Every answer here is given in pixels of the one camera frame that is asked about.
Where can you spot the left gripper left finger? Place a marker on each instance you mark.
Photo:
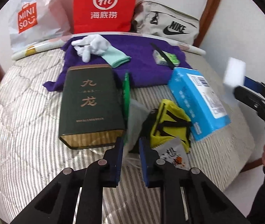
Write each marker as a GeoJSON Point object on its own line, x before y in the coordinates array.
{"type": "Point", "coordinates": [112, 170]}

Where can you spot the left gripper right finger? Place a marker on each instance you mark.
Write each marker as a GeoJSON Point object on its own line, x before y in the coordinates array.
{"type": "Point", "coordinates": [148, 158]}

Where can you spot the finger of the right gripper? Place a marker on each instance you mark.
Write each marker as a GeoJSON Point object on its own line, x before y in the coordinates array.
{"type": "Point", "coordinates": [248, 98]}
{"type": "Point", "coordinates": [253, 85]}

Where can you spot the white sponge block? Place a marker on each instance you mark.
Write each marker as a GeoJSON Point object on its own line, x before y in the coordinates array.
{"type": "Point", "coordinates": [235, 73]}

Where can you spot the white persimmon snack packet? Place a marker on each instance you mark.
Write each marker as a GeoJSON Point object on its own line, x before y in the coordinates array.
{"type": "Point", "coordinates": [173, 152]}

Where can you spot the yellow black pouch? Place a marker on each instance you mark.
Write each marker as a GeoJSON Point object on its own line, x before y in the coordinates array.
{"type": "Point", "coordinates": [171, 122]}

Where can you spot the green wet wipes pack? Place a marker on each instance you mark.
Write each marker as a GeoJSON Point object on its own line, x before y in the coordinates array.
{"type": "Point", "coordinates": [126, 96]}

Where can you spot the white work glove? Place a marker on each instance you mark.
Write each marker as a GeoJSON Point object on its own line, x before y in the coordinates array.
{"type": "Point", "coordinates": [99, 49]}

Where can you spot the foam bag with black strap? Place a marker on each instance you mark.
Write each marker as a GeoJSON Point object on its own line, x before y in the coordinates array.
{"type": "Point", "coordinates": [138, 113]}

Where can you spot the blue tissue pack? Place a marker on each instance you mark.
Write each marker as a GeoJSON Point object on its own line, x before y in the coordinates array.
{"type": "Point", "coordinates": [196, 97]}

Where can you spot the dark green tea tin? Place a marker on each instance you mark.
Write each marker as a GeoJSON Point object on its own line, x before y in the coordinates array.
{"type": "Point", "coordinates": [91, 114]}

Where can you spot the striped quilted mattress cover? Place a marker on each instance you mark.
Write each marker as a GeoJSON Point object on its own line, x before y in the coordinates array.
{"type": "Point", "coordinates": [31, 155]}

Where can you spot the purple towel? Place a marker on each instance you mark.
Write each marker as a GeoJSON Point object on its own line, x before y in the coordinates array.
{"type": "Point", "coordinates": [142, 67]}

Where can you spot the beige Nike bag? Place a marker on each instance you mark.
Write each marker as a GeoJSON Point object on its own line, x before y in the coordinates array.
{"type": "Point", "coordinates": [156, 19]}

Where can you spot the rolled white fruit-print mat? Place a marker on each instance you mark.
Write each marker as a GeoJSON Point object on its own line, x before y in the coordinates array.
{"type": "Point", "coordinates": [55, 43]}

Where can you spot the red Haidilao paper bag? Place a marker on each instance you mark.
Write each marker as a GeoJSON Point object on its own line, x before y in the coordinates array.
{"type": "Point", "coordinates": [102, 15]}

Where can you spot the white Miniso plastic bag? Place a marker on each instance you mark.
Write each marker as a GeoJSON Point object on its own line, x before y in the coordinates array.
{"type": "Point", "coordinates": [33, 21]}

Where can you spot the wooden door frame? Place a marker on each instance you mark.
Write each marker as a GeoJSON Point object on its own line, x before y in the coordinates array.
{"type": "Point", "coordinates": [206, 20]}

